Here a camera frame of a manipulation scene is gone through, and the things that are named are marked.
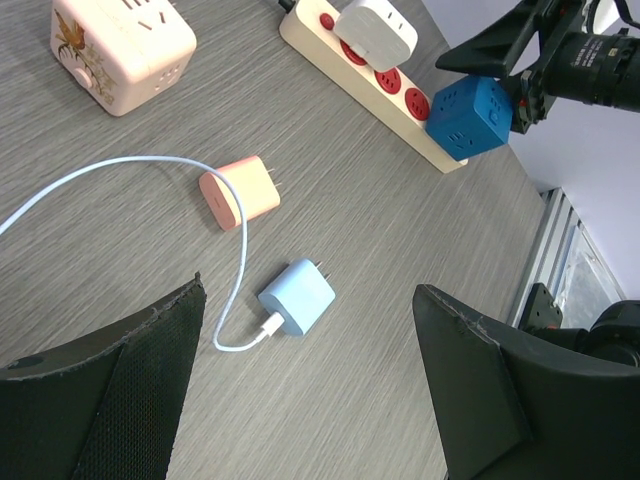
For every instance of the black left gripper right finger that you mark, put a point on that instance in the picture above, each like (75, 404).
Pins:
(538, 404)

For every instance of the pink charger plug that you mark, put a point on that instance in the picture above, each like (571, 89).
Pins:
(253, 184)

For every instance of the tan cube socket adapter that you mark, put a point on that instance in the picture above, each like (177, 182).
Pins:
(122, 52)

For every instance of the light blue charger plug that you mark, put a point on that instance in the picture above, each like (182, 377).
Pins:
(300, 294)

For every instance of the blue cube adapter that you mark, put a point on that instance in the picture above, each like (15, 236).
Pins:
(470, 117)

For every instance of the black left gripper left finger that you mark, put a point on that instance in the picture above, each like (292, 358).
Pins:
(106, 405)

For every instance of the white plug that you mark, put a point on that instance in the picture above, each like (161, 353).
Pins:
(377, 32)

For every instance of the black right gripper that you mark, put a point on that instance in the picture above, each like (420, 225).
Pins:
(582, 65)

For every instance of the aluminium front rail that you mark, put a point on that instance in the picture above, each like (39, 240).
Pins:
(565, 259)

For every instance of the beige red power strip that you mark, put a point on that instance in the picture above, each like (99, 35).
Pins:
(390, 96)

